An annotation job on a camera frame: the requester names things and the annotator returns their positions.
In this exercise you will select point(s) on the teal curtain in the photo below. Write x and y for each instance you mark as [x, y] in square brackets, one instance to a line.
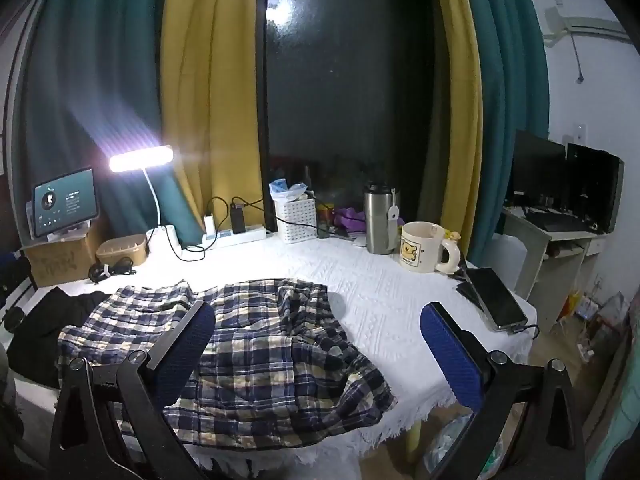
[100, 60]
[515, 85]

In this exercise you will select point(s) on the brown lidded food container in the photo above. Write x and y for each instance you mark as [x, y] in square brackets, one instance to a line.
[122, 250]

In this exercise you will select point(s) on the yellow curtain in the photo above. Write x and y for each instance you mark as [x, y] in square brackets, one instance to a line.
[210, 85]
[460, 110]

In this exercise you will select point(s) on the black smartphone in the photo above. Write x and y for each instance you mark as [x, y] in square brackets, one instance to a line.
[495, 297]

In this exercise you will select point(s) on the small glass jar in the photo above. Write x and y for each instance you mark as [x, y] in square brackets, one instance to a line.
[325, 220]

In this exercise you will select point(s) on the white slatted basket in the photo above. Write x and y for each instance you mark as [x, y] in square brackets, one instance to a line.
[295, 222]

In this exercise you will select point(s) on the plaid pants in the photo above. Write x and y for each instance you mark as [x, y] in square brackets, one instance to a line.
[275, 360]

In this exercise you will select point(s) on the white paper tag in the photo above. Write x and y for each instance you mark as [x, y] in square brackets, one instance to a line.
[393, 212]

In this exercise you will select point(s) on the purple cloth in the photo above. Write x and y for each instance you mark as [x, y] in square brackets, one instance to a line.
[350, 219]

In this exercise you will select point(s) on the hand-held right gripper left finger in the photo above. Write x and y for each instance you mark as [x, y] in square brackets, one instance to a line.
[192, 340]

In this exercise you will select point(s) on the dark window pane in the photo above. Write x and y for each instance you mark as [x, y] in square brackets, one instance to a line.
[350, 85]

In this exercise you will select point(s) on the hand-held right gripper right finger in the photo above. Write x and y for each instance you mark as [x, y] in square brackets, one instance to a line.
[450, 355]

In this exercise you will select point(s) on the blue plastic bag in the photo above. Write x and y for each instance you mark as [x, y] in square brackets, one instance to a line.
[287, 190]

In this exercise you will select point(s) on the white desk lamp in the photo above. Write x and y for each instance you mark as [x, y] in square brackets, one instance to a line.
[142, 157]

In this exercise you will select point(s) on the grey computer desk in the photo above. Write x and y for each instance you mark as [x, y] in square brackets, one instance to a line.
[530, 255]

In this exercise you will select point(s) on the black keyboard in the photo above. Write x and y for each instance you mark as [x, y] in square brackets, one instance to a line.
[560, 221]

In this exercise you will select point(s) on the white charger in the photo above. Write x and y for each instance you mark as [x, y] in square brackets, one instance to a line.
[209, 224]

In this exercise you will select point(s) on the cream cartoon mug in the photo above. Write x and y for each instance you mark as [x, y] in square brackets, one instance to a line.
[420, 250]

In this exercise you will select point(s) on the computer monitor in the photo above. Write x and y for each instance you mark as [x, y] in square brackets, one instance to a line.
[62, 202]

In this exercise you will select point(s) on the black charger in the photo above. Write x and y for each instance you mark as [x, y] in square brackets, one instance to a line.
[238, 217]

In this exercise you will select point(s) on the cardboard box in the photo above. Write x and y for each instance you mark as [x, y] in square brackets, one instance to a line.
[55, 260]

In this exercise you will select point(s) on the black cloth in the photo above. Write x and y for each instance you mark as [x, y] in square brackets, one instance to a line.
[45, 325]

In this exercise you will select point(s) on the white tablet stand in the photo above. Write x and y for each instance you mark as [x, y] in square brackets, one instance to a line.
[70, 235]

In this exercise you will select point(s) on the white air conditioner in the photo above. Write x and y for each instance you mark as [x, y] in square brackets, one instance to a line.
[585, 27]

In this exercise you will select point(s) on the white power strip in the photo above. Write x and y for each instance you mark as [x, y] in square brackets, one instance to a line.
[240, 236]

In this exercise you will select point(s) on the small yellow duck figure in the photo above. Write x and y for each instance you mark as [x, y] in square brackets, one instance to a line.
[452, 235]

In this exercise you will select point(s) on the light green cloth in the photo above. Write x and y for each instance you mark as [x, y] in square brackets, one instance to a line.
[615, 452]

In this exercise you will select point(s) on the black monitor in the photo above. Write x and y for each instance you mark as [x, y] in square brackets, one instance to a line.
[595, 185]
[535, 170]

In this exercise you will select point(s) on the steel tumbler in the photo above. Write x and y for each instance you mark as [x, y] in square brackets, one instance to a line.
[378, 225]

